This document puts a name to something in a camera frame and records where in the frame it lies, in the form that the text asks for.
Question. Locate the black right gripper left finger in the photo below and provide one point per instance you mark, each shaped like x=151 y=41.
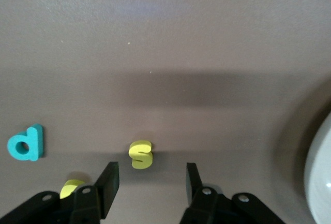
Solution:
x=108 y=187

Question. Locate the teal foam letter d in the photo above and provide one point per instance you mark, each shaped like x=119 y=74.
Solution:
x=35 y=143

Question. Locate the beige brown plate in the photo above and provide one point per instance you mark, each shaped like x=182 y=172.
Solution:
x=320 y=177

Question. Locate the yellow foam letter s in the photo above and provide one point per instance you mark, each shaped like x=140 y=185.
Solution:
x=139 y=147

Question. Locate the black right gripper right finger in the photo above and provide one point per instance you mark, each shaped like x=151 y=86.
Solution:
x=201 y=203

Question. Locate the yellow foam letter u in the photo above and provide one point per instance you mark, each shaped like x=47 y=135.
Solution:
x=69 y=186

